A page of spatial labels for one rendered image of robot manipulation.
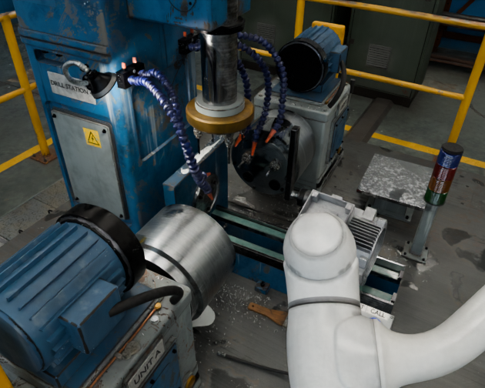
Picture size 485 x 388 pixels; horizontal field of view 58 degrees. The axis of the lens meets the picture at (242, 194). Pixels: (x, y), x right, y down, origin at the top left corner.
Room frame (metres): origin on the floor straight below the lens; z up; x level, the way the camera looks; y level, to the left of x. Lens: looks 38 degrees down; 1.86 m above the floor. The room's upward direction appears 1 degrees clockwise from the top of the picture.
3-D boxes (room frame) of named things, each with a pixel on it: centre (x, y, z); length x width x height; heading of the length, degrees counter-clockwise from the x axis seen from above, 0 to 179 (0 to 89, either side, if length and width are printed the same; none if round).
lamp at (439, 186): (1.07, -0.59, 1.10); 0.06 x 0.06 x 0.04
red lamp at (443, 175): (1.07, -0.59, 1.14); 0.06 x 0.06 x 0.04
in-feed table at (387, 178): (1.33, -0.58, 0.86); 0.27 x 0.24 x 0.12; 153
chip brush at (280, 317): (0.79, -0.12, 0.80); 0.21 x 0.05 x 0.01; 66
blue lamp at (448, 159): (1.07, -0.59, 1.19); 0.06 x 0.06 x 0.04
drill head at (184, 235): (0.73, 0.19, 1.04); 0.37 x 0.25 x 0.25; 153
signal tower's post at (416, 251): (1.07, -0.59, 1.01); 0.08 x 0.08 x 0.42; 63
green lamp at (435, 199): (1.07, -0.59, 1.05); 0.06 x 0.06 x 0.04
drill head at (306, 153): (1.34, -0.12, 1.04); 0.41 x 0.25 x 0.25; 153
